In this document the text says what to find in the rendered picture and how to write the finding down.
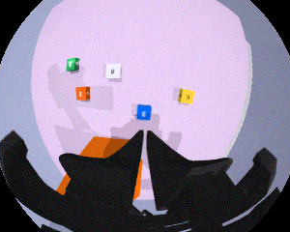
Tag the green block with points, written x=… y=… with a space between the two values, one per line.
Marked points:
x=73 y=64

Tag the small white block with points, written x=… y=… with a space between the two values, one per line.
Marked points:
x=114 y=71

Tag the small blue block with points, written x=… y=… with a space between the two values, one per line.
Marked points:
x=143 y=112

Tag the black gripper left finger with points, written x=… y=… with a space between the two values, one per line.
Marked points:
x=119 y=171

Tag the small yellow block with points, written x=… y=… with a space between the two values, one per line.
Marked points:
x=186 y=96

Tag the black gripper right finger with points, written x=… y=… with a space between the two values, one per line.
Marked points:
x=171 y=172

